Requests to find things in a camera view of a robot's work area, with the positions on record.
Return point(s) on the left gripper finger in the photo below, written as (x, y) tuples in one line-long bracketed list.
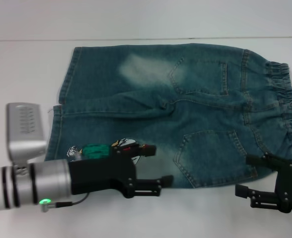
[(146, 150), (151, 186)]

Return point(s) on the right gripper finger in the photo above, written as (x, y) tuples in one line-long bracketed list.
[(262, 198), (267, 161)]

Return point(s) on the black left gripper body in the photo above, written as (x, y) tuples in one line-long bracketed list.
[(98, 176)]

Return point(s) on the blue denim shorts with print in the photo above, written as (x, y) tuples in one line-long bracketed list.
[(161, 111)]

